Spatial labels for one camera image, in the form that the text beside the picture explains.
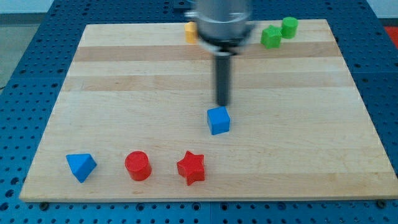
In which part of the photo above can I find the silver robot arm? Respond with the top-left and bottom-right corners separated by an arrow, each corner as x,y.
185,0 -> 255,57

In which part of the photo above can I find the yellow heart block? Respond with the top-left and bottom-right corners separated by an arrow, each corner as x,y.
184,21 -> 198,44

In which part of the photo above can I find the blue cube block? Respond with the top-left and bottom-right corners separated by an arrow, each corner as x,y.
206,106 -> 231,135

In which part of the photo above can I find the red star block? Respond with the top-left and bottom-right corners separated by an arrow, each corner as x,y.
177,151 -> 205,185

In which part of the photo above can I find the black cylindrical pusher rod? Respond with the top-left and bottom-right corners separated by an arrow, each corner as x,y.
214,51 -> 232,106

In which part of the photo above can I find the wooden board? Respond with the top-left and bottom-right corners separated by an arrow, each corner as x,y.
19,19 -> 397,202

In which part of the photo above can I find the red cylinder block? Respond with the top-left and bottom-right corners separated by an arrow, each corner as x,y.
124,151 -> 152,181

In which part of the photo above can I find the green star block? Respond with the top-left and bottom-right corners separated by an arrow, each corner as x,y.
260,25 -> 282,49

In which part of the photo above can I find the green cylinder block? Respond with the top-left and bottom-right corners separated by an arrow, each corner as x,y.
281,17 -> 299,39

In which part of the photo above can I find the blue triangle block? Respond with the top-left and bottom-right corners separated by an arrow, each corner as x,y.
66,154 -> 97,183

